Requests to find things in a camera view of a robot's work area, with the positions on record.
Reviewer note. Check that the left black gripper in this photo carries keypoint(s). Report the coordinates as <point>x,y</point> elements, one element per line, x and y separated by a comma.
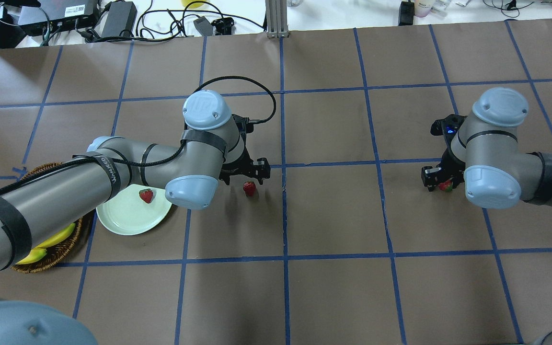
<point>241,168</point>

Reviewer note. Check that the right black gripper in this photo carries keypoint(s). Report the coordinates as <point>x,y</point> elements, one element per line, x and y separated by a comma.
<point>448,163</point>

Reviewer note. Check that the red strawberry green calyx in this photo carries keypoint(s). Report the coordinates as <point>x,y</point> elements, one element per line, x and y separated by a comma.
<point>249,188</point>

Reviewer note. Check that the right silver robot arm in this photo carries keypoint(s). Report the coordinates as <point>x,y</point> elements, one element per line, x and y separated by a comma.
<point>482,154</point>

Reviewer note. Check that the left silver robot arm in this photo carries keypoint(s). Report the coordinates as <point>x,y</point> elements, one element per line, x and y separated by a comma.
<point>212,149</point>

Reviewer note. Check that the pale green plate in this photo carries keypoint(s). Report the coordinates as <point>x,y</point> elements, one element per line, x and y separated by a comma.
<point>126,214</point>

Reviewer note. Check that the black power brick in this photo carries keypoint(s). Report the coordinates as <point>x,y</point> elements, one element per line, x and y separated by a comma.
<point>120,18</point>

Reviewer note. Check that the brown wicker basket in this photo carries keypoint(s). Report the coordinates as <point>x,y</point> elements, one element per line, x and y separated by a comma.
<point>56,254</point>

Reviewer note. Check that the yellow banana bunch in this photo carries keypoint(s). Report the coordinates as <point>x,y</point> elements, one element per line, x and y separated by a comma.
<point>41,250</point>

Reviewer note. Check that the black network box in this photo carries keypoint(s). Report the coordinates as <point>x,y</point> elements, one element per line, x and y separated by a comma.
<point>61,11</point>

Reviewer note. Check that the aluminium profile post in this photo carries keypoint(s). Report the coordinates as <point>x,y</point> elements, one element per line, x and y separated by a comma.
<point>276,19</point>

